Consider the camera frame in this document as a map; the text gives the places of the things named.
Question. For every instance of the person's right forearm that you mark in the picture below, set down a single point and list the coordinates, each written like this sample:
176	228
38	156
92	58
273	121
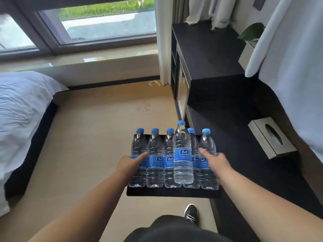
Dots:
265	206

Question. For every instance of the black cabinet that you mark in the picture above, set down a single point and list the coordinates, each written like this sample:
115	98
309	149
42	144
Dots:
212	60

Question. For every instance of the beige curtain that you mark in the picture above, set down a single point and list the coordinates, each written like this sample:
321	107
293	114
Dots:
164	47

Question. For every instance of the person's black shorts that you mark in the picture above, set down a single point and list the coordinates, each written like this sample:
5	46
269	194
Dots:
174	230

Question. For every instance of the white hanging bathrobe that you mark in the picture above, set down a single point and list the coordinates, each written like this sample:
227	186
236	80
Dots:
292	60

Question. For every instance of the white hanging cloth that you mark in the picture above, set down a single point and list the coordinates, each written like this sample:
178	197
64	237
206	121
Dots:
222	10

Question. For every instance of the black bed base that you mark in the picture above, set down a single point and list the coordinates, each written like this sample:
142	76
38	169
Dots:
30	158

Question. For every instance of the person's black shoe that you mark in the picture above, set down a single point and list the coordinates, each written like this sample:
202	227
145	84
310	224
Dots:
190	214

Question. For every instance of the person's left thumb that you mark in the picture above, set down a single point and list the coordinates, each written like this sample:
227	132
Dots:
140	157

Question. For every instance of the white bed duvet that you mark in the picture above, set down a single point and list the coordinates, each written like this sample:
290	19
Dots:
20	110

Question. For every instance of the person's right hand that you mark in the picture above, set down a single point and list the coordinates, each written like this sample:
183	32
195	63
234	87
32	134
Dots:
218	165

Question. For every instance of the person's left hand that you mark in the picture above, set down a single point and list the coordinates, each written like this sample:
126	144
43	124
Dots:
127	167

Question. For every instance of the black rectangular tray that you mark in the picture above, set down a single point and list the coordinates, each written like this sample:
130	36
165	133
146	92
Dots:
174	192

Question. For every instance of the green plant leaf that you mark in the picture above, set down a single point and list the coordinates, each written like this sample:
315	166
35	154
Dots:
252	31

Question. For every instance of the row of water bottles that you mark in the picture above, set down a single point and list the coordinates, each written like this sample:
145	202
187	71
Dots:
155	171

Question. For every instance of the grey framed window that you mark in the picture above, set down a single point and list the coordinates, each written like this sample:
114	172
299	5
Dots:
50	35

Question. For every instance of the person's right thumb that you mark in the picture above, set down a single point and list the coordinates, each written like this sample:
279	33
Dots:
205	154

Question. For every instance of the silver tissue box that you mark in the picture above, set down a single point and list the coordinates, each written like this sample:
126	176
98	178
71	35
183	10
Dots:
267	143

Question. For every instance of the person's left forearm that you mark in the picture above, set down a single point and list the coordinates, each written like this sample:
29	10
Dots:
83	211

